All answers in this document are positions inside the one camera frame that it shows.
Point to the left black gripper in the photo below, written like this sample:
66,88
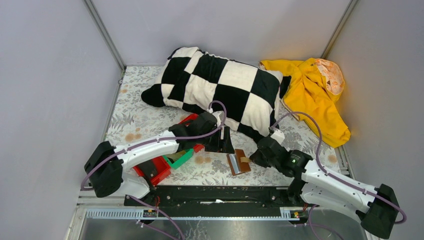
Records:
224,140

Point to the floral table mat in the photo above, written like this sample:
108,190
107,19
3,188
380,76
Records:
133,120

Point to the red bin with black wallet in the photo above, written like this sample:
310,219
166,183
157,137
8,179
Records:
164,170

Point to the black white checkered pillow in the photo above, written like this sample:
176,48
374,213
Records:
195,80

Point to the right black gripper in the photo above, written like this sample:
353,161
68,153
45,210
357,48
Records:
262,155

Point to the brown leather card holder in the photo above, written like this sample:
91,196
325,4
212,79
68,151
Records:
238,162

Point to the red bin with card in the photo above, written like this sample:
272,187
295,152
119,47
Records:
186,121

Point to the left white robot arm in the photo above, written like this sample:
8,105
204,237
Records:
107,169

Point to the green plastic bin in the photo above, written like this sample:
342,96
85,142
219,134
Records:
181,161

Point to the yellow cards in green bin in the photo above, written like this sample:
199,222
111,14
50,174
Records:
175,156

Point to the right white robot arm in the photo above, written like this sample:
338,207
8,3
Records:
374,208

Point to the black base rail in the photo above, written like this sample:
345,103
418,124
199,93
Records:
224,201

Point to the yellow cloth garment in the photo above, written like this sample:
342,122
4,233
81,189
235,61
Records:
312,87

